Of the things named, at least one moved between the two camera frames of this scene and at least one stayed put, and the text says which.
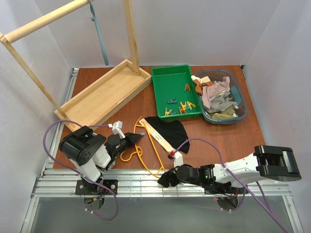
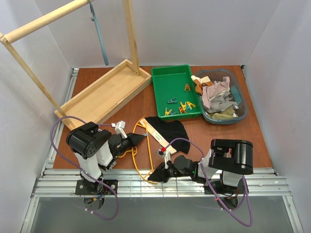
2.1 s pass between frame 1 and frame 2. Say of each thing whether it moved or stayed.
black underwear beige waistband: stayed
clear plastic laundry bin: stayed
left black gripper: stayed
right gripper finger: moved
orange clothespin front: stayed
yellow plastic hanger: moved
